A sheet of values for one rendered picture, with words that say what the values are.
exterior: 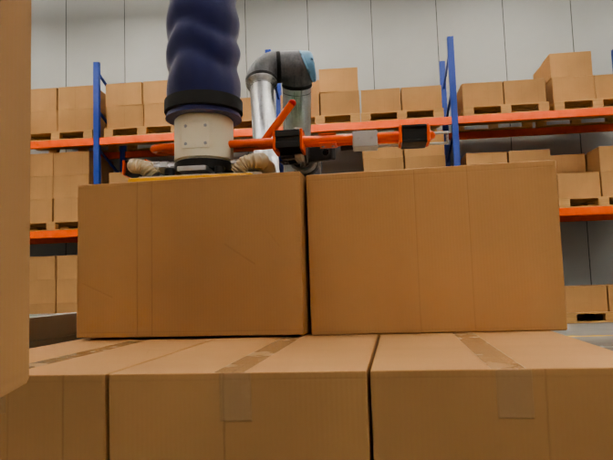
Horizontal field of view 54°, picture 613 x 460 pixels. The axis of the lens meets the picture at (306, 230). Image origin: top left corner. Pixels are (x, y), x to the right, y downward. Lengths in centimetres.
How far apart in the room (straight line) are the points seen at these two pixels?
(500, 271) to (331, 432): 73
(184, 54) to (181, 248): 56
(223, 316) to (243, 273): 12
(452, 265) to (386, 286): 17
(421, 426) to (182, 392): 35
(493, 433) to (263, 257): 77
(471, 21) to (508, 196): 973
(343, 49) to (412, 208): 946
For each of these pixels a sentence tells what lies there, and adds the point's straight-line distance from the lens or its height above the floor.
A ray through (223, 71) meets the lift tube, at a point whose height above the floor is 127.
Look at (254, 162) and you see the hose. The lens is 163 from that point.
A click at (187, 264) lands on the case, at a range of 156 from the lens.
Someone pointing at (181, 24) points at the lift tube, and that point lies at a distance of 183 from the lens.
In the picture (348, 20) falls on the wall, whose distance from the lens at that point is 1109.
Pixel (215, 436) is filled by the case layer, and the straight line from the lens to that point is 96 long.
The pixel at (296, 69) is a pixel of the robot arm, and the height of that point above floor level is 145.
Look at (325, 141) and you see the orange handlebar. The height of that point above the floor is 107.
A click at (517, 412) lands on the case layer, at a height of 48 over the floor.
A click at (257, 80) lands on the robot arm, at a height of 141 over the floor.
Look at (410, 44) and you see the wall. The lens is 1093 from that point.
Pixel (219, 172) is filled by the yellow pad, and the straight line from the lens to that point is 166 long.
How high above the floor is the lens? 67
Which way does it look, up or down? 5 degrees up
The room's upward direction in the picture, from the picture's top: 2 degrees counter-clockwise
